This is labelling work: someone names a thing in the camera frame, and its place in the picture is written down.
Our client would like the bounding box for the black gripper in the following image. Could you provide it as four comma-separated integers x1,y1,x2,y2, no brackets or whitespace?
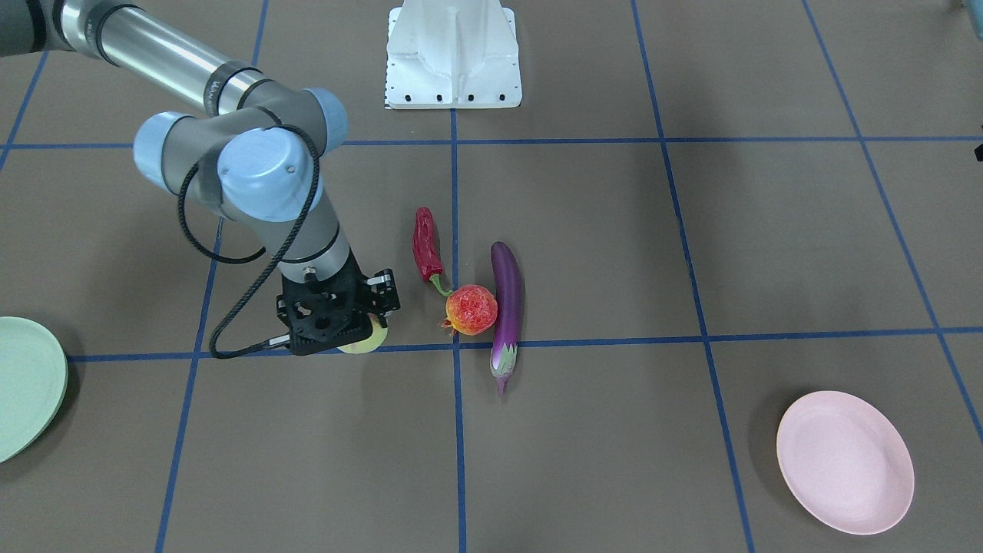
277,254,401,356

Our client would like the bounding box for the yellow pink peach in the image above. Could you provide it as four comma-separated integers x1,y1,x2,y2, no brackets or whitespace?
337,314,389,355

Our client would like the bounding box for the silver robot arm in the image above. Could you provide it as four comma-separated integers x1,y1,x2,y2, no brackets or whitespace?
2,1,400,359

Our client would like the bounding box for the red chili pepper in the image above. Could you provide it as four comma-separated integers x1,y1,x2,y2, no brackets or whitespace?
412,207,452,297

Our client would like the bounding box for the red pomegranate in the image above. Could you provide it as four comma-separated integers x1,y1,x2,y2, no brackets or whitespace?
440,284,498,336

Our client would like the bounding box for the purple eggplant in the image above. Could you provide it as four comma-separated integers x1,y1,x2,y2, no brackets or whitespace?
489,241,524,398

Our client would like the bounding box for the green plate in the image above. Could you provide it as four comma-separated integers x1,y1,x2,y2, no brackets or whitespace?
1,317,69,462

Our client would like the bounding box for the pink plate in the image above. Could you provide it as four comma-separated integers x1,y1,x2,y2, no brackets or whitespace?
776,391,915,536

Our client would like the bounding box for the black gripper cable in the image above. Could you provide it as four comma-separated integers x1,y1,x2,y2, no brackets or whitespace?
177,123,322,360

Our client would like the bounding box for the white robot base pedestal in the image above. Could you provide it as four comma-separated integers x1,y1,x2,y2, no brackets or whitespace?
384,1,523,110

